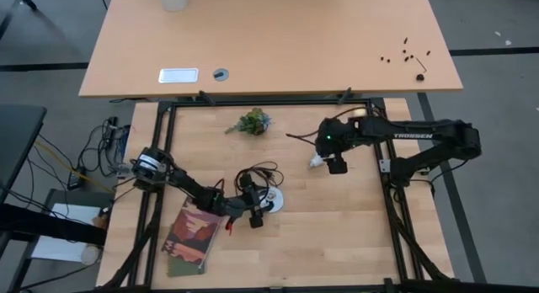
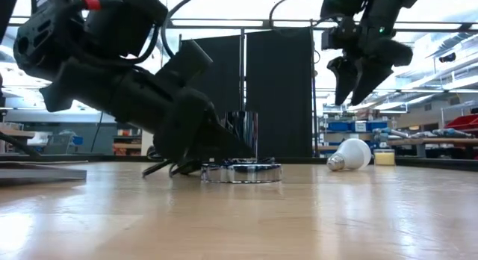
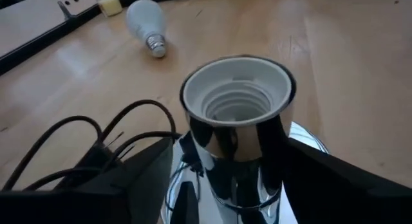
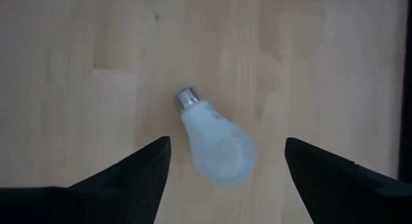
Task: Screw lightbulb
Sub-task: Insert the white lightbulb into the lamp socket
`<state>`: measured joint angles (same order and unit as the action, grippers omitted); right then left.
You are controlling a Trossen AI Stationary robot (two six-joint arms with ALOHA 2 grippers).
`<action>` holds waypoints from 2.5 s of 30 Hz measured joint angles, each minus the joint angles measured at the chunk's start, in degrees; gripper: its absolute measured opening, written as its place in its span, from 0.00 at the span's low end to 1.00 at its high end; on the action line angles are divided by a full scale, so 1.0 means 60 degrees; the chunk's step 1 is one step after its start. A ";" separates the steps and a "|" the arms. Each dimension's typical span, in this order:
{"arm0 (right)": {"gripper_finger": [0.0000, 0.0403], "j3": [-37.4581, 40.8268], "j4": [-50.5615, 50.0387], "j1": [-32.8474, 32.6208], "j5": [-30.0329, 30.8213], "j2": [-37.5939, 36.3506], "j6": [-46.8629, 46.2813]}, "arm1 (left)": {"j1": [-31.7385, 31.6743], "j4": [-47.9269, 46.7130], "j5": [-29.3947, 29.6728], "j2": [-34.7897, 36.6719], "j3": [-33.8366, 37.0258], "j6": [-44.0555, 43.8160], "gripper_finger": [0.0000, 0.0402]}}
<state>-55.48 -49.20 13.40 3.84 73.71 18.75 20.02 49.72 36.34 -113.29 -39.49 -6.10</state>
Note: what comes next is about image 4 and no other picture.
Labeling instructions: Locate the white frosted lightbulb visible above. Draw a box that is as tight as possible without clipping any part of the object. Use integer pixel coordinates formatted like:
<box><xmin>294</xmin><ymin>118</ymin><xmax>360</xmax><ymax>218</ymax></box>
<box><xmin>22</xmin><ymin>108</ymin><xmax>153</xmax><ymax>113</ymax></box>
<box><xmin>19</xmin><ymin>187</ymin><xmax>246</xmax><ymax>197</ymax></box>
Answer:
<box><xmin>175</xmin><ymin>85</ymin><xmax>258</xmax><ymax>186</ymax></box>

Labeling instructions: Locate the black aluminium table frame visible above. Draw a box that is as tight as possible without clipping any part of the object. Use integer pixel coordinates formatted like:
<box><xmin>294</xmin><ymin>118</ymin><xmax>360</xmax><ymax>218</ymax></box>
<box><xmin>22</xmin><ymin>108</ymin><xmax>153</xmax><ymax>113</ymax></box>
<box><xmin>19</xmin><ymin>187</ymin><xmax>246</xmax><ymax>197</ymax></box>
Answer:
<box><xmin>398</xmin><ymin>0</ymin><xmax>412</xmax><ymax>183</ymax></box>

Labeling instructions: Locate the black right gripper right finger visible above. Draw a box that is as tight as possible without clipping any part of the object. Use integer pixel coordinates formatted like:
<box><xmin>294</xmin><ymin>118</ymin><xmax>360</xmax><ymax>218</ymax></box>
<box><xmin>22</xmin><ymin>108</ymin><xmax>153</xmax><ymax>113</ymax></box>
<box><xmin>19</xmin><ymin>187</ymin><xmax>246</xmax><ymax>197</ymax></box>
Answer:
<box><xmin>284</xmin><ymin>136</ymin><xmax>412</xmax><ymax>224</ymax></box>

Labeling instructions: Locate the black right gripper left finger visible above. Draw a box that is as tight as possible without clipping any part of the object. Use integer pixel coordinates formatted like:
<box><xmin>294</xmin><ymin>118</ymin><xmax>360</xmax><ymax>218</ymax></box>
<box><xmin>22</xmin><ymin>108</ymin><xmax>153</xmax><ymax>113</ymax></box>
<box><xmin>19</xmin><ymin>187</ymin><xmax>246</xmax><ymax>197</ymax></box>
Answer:
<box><xmin>54</xmin><ymin>136</ymin><xmax>172</xmax><ymax>224</ymax></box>

